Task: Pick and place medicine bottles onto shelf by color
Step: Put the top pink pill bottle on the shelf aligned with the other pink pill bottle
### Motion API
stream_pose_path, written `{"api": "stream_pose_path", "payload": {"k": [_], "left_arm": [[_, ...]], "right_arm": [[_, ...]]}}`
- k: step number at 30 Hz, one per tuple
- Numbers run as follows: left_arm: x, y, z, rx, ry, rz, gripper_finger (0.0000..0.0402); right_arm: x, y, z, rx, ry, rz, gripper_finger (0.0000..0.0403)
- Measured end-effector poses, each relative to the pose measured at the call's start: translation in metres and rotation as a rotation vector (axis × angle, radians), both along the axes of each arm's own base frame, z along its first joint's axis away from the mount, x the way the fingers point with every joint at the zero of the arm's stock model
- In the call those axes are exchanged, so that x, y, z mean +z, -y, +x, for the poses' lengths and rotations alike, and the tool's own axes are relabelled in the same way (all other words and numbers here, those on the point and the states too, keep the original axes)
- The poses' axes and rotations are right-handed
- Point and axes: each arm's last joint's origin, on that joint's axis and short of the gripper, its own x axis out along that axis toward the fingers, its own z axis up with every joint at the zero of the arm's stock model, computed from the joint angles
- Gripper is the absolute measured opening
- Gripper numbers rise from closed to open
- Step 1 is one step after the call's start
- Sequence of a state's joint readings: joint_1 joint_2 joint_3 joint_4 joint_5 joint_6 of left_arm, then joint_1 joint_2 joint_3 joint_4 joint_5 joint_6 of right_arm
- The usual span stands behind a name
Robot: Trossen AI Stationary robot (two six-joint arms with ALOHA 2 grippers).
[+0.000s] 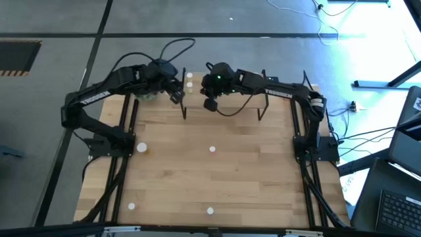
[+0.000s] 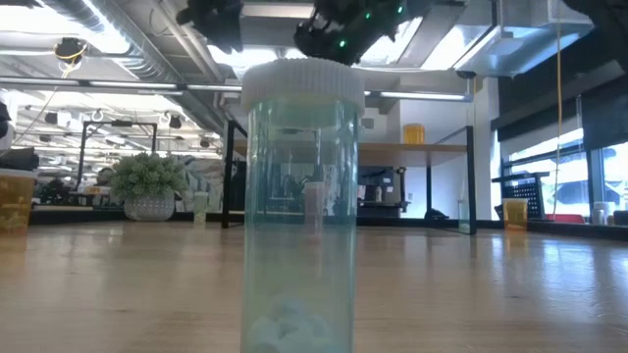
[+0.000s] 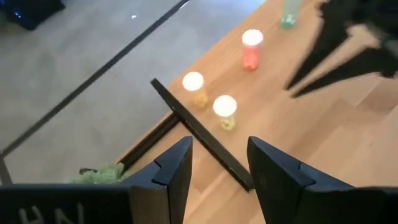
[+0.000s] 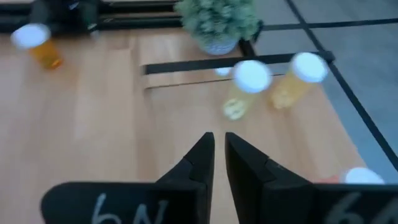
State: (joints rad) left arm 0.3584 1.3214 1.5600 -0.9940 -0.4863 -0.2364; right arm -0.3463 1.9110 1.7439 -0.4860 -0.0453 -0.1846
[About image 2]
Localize red seat cushion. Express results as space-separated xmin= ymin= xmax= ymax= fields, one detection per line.
xmin=544 ymin=213 xmax=586 ymax=225

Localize black ceiling cord reel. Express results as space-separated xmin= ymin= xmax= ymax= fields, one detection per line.
xmin=53 ymin=36 xmax=89 ymax=66

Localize pink medicine bottle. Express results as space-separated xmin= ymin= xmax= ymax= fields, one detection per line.
xmin=303 ymin=180 xmax=327 ymax=241

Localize translucent ceiling box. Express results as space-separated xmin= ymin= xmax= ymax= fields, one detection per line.
xmin=509 ymin=0 xmax=595 ymax=43

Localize wooden shelf black metal legs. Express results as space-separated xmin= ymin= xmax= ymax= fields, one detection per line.
xmin=221 ymin=120 xmax=478 ymax=236

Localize long ceiling light strip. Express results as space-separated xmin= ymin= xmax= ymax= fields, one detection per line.
xmin=0 ymin=76 xmax=244 ymax=95
xmin=363 ymin=89 xmax=475 ymax=103

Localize teal medicine bottle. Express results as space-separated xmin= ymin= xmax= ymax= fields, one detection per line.
xmin=239 ymin=58 xmax=367 ymax=353

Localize black metal frame stand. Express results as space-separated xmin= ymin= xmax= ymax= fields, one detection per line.
xmin=78 ymin=120 xmax=159 ymax=193

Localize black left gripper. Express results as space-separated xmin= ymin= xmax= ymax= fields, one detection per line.
xmin=176 ymin=0 xmax=245 ymax=56

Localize dark grey monitor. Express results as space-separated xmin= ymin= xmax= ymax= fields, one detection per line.
xmin=0 ymin=145 xmax=40 ymax=172

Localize silver ventilation duct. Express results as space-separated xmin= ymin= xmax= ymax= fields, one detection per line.
xmin=38 ymin=0 xmax=232 ymax=136

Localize black office chair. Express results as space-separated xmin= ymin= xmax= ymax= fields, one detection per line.
xmin=36 ymin=176 xmax=76 ymax=206

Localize green succulent in patterned pot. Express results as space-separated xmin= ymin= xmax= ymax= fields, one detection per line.
xmin=101 ymin=151 xmax=190 ymax=223

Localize black aluminium rig frame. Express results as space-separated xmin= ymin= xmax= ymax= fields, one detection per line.
xmin=28 ymin=208 xmax=620 ymax=242

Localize small clear medicine bottle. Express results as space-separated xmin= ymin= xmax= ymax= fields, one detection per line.
xmin=457 ymin=198 xmax=471 ymax=235
xmin=192 ymin=190 xmax=210 ymax=227

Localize white cylinder container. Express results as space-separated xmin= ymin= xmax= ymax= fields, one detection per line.
xmin=590 ymin=201 xmax=613 ymax=227

